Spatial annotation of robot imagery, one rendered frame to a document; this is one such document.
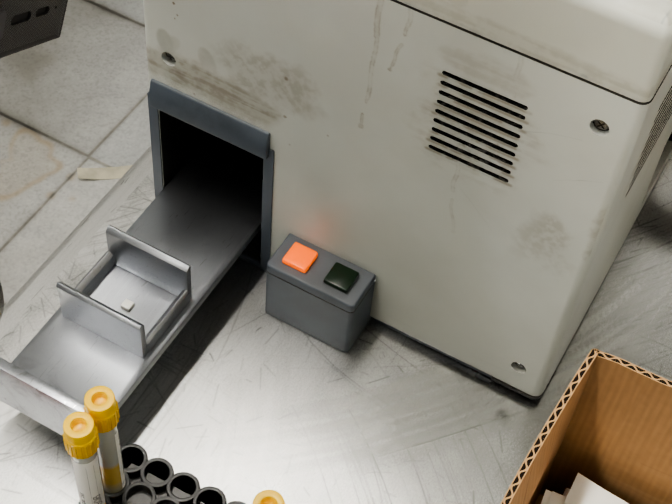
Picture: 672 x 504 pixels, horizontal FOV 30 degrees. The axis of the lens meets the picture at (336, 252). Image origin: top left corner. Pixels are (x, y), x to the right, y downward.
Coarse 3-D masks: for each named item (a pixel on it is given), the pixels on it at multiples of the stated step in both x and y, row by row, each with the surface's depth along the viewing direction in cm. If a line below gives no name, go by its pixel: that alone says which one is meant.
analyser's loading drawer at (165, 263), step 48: (192, 192) 78; (240, 192) 79; (144, 240) 76; (192, 240) 76; (240, 240) 76; (96, 288) 73; (144, 288) 74; (192, 288) 74; (48, 336) 71; (96, 336) 71; (144, 336) 69; (0, 384) 69; (48, 384) 67; (96, 384) 70
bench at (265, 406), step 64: (128, 192) 83; (64, 256) 80; (640, 256) 83; (0, 320) 76; (192, 320) 77; (256, 320) 78; (640, 320) 80; (192, 384) 75; (256, 384) 75; (320, 384) 75; (384, 384) 75; (448, 384) 76; (0, 448) 71; (64, 448) 71; (192, 448) 72; (256, 448) 72; (320, 448) 72; (384, 448) 73; (448, 448) 73; (512, 448) 73
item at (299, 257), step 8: (296, 248) 74; (304, 248) 74; (288, 256) 74; (296, 256) 74; (304, 256) 74; (312, 256) 74; (288, 264) 74; (296, 264) 74; (304, 264) 74; (304, 272) 74
